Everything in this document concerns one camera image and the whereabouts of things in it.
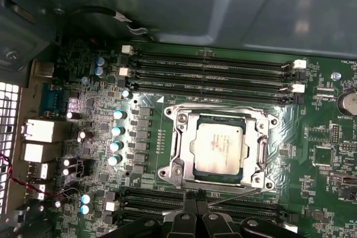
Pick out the black wire white plug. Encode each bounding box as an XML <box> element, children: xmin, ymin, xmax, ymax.
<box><xmin>64</xmin><ymin>5</ymin><xmax>149</xmax><ymax>36</ymax></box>

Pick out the thin metal locking lever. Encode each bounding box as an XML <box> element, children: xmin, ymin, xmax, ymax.
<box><xmin>206</xmin><ymin>187</ymin><xmax>270</xmax><ymax>205</ymax></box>
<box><xmin>163</xmin><ymin>104</ymin><xmax>280</xmax><ymax>129</ymax></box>

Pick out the metal socket cover frame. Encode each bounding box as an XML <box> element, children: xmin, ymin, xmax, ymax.
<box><xmin>174</xmin><ymin>108</ymin><xmax>273</xmax><ymax>191</ymax></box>

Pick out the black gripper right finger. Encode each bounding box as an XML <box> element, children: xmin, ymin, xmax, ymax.
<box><xmin>197</xmin><ymin>190</ymin><xmax>300</xmax><ymax>238</ymax></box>

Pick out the CPU socket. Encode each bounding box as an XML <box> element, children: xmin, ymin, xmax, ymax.
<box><xmin>157</xmin><ymin>104</ymin><xmax>280</xmax><ymax>194</ymax></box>

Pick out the thin red black wire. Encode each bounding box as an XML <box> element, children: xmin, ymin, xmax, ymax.
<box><xmin>0</xmin><ymin>153</ymin><xmax>66</xmax><ymax>200</ymax></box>

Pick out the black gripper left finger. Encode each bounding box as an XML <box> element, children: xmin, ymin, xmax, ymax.
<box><xmin>105</xmin><ymin>190</ymin><xmax>198</xmax><ymax>238</ymax></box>

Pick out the black RAM slot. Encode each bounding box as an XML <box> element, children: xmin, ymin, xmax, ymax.
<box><xmin>118</xmin><ymin>66</ymin><xmax>306</xmax><ymax>94</ymax></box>
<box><xmin>117</xmin><ymin>79</ymin><xmax>305</xmax><ymax>105</ymax></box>
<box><xmin>105</xmin><ymin>201</ymin><xmax>292</xmax><ymax>222</ymax></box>
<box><xmin>119</xmin><ymin>187</ymin><xmax>291</xmax><ymax>206</ymax></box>
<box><xmin>121</xmin><ymin>45</ymin><xmax>307</xmax><ymax>70</ymax></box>
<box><xmin>118</xmin><ymin>55</ymin><xmax>305</xmax><ymax>81</ymax></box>

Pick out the green motherboard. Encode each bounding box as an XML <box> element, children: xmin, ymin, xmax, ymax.
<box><xmin>27</xmin><ymin>34</ymin><xmax>357</xmax><ymax>238</ymax></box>

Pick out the silver square CPU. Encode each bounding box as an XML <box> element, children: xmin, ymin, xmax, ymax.
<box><xmin>189</xmin><ymin>122</ymin><xmax>250</xmax><ymax>173</ymax></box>

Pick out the open black PC case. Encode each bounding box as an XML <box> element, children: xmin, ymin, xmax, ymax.
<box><xmin>0</xmin><ymin>0</ymin><xmax>357</xmax><ymax>238</ymax></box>

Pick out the round coin battery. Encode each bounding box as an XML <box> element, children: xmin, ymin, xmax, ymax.
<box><xmin>336</xmin><ymin>90</ymin><xmax>357</xmax><ymax>116</ymax></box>

